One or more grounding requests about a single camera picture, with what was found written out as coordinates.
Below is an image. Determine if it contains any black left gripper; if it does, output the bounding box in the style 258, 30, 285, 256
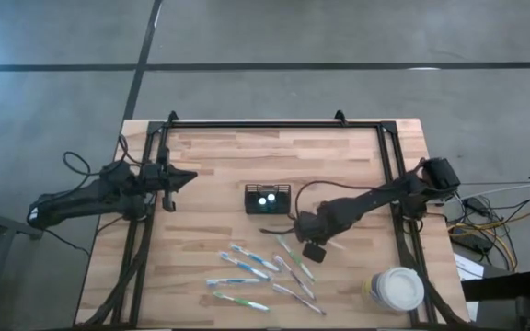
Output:
156, 145, 199, 214

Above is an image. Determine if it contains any green toothbrush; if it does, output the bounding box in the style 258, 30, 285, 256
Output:
275, 234, 317, 283
212, 291, 271, 314

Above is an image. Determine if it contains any purple toothbrush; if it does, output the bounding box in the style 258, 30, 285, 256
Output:
271, 254, 317, 301
271, 283, 328, 317

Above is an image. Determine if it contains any wipes canister white lid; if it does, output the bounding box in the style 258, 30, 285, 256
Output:
361, 266, 426, 314

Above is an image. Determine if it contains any white paper sheet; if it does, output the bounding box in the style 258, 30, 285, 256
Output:
453, 252, 485, 282

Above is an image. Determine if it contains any black power strip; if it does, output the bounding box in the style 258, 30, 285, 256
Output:
451, 227, 494, 253

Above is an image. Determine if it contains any grey metal stand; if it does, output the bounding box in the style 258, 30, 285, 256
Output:
0, 201, 45, 331

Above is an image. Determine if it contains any black flat bar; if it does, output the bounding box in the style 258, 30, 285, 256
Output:
460, 270, 530, 302

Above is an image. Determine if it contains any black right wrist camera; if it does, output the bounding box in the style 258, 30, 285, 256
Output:
302, 242, 328, 265

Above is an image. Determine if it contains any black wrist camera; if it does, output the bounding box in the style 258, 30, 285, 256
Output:
302, 242, 328, 265
142, 163, 163, 191

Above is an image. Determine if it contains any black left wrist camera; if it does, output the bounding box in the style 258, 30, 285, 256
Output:
142, 163, 163, 191

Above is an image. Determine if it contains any black wire caddy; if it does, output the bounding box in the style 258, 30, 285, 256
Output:
244, 183, 293, 216

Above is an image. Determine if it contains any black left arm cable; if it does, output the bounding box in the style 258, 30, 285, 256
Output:
62, 134, 149, 178

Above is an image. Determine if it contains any black table frame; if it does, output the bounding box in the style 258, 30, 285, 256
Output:
75, 109, 471, 331

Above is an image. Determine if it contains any yellow floor cable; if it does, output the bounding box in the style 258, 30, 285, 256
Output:
446, 211, 530, 272

